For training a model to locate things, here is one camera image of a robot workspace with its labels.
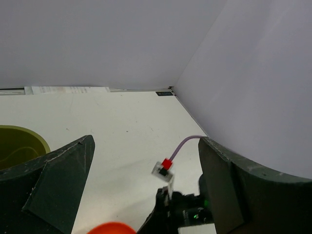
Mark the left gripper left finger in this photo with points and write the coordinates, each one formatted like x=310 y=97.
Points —
x=42 y=196

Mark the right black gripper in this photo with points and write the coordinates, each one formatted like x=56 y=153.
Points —
x=176 y=211

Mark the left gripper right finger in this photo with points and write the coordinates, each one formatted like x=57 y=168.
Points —
x=249 y=198

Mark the olive green plastic bin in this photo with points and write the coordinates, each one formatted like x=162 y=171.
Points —
x=19 y=145

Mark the right blue table label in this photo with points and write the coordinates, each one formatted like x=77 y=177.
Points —
x=163 y=93

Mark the orange plate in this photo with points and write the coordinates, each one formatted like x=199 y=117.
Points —
x=112 y=228

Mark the white paper sheets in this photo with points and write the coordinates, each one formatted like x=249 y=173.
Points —
x=40 y=90

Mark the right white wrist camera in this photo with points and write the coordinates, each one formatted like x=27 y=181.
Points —
x=163 y=170

